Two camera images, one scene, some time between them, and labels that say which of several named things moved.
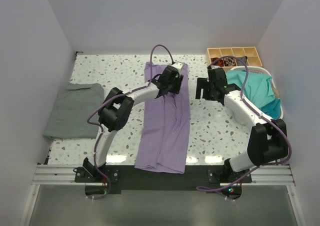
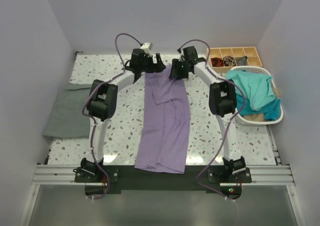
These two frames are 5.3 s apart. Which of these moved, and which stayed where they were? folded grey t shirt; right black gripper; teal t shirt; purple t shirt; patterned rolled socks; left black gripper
Moved: left black gripper; right black gripper
Stayed: patterned rolled socks; purple t shirt; folded grey t shirt; teal t shirt
